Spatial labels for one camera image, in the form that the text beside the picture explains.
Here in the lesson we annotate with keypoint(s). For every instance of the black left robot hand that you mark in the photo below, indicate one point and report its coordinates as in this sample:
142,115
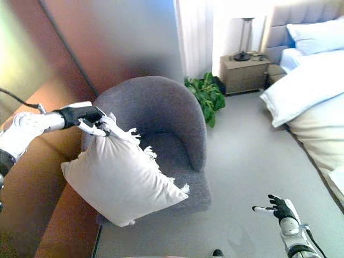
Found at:
84,117

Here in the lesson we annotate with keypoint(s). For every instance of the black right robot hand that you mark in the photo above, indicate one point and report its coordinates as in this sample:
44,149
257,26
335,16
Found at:
279,208

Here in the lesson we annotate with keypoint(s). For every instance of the white tasselled throw pillow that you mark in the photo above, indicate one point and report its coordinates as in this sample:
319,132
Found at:
126,177

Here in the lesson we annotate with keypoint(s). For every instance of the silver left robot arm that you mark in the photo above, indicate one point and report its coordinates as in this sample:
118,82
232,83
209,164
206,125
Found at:
27,131

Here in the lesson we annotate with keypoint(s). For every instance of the white bed pillow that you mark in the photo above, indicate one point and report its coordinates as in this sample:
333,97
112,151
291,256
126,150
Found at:
317,37

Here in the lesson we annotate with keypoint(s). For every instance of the black robot foot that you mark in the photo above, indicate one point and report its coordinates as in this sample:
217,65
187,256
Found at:
217,253

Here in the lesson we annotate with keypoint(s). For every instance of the grey fabric tub armchair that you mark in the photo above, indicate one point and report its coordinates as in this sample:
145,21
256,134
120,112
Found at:
164,129

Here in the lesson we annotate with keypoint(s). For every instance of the white folded duvet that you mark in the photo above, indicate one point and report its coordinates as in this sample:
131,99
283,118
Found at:
303,86

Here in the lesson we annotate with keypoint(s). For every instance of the green leafy potted plant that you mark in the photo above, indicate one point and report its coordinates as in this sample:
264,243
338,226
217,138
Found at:
208,98

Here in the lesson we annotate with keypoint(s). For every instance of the beige wooden nightstand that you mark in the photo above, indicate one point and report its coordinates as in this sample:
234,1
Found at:
246,74

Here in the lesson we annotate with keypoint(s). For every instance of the black table lamp white shade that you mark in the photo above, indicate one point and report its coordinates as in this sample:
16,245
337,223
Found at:
243,40

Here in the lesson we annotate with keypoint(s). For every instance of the grey upholstered headboard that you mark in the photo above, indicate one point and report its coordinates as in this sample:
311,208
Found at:
293,29

